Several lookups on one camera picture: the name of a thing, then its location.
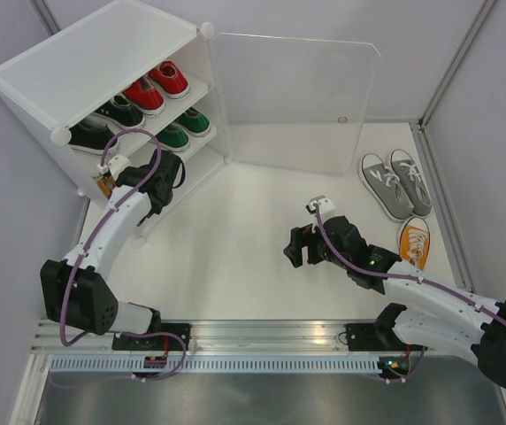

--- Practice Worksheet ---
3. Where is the green sneaker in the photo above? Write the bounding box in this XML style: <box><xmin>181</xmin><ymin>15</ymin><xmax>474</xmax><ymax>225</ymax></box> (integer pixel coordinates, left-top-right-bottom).
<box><xmin>156</xmin><ymin>124</ymin><xmax>190</xmax><ymax>152</ymax></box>
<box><xmin>174</xmin><ymin>107</ymin><xmax>211</xmax><ymax>137</ymax></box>

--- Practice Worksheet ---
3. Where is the orange sneaker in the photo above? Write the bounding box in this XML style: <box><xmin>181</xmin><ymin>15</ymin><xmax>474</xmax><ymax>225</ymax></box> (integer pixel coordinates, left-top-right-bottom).
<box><xmin>94</xmin><ymin>174</ymin><xmax>116</xmax><ymax>198</ymax></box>
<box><xmin>398</xmin><ymin>217</ymin><xmax>431</xmax><ymax>270</ymax></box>

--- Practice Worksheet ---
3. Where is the red sneaker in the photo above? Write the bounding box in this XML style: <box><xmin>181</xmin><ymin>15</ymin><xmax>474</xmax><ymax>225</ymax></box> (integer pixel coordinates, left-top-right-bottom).
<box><xmin>148</xmin><ymin>60</ymin><xmax>190</xmax><ymax>100</ymax></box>
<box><xmin>123</xmin><ymin>77</ymin><xmax>165</xmax><ymax>117</ymax></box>

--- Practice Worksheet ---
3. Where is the black sneaker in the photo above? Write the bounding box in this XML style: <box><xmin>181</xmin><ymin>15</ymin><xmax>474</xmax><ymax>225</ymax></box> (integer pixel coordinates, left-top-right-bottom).
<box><xmin>68</xmin><ymin>123</ymin><xmax>114</xmax><ymax>155</ymax></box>
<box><xmin>92</xmin><ymin>95</ymin><xmax>145</xmax><ymax>129</ymax></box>

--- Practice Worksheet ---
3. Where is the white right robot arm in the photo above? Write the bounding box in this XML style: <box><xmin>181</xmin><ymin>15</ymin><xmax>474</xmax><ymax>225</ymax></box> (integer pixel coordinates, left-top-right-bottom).
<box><xmin>283</xmin><ymin>216</ymin><xmax>506</xmax><ymax>389</ymax></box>

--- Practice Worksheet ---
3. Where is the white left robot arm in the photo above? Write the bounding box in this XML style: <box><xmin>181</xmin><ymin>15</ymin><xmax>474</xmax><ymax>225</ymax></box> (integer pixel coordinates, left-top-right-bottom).
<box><xmin>40</xmin><ymin>150</ymin><xmax>186</xmax><ymax>351</ymax></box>

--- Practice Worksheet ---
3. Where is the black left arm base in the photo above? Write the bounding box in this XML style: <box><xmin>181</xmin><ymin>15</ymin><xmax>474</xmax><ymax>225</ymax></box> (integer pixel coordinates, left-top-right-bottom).
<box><xmin>111</xmin><ymin>322</ymin><xmax>191</xmax><ymax>352</ymax></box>

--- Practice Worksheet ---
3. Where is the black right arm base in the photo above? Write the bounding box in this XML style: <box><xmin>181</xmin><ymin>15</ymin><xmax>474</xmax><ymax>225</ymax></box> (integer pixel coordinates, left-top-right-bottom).
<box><xmin>345</xmin><ymin>322</ymin><xmax>407</xmax><ymax>352</ymax></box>

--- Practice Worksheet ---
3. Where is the clear acrylic cabinet door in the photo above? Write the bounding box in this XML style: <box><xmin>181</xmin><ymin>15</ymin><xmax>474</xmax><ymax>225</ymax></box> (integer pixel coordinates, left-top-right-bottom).
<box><xmin>211</xmin><ymin>33</ymin><xmax>381</xmax><ymax>175</ymax></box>

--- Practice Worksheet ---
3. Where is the white plastic shoe cabinet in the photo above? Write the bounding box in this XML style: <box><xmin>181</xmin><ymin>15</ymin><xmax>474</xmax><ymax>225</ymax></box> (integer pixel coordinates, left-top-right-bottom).
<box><xmin>0</xmin><ymin>1</ymin><xmax>226</xmax><ymax>209</ymax></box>

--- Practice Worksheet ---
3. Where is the left grey sneaker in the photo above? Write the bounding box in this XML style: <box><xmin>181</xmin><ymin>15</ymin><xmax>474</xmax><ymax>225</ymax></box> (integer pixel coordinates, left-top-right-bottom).
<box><xmin>358</xmin><ymin>153</ymin><xmax>413</xmax><ymax>222</ymax></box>

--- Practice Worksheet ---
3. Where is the grey sneaker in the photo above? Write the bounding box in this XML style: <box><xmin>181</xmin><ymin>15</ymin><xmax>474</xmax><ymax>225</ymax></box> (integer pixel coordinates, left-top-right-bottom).
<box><xmin>389</xmin><ymin>149</ymin><xmax>433</xmax><ymax>218</ymax></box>
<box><xmin>358</xmin><ymin>153</ymin><xmax>413</xmax><ymax>222</ymax></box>

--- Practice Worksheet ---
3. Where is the right grey sneaker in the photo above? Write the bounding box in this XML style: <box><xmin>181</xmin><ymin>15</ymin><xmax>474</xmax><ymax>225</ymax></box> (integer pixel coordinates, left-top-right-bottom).
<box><xmin>389</xmin><ymin>149</ymin><xmax>433</xmax><ymax>218</ymax></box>

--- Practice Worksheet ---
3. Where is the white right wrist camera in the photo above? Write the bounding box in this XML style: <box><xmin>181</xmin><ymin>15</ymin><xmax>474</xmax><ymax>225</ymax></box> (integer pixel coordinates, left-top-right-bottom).
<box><xmin>305</xmin><ymin>195</ymin><xmax>336</xmax><ymax>220</ymax></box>

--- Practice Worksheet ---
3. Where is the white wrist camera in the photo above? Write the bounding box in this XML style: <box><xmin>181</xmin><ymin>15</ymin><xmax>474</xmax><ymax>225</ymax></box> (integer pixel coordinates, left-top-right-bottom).
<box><xmin>305</xmin><ymin>195</ymin><xmax>336</xmax><ymax>220</ymax></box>
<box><xmin>96</xmin><ymin>155</ymin><xmax>132</xmax><ymax>180</ymax></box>

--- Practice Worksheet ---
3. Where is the aluminium mounting rail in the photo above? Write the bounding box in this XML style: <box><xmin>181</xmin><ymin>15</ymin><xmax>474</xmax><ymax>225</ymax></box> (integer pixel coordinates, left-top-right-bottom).
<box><xmin>31</xmin><ymin>316</ymin><xmax>426</xmax><ymax>354</ymax></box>

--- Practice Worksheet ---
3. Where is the aluminium corner frame post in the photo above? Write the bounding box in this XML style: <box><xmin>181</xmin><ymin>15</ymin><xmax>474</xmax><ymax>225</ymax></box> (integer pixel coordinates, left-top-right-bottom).
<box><xmin>410</xmin><ymin>1</ymin><xmax>500</xmax><ymax>292</ymax></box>

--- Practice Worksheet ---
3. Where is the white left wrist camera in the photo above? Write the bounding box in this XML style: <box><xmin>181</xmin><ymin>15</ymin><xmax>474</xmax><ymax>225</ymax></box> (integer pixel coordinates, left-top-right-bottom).
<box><xmin>96</xmin><ymin>155</ymin><xmax>132</xmax><ymax>180</ymax></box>

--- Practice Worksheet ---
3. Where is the white slotted cable duct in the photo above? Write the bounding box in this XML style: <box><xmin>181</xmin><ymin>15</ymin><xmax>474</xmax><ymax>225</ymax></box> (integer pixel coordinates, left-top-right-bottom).
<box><xmin>50</xmin><ymin>354</ymin><xmax>381</xmax><ymax>375</ymax></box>

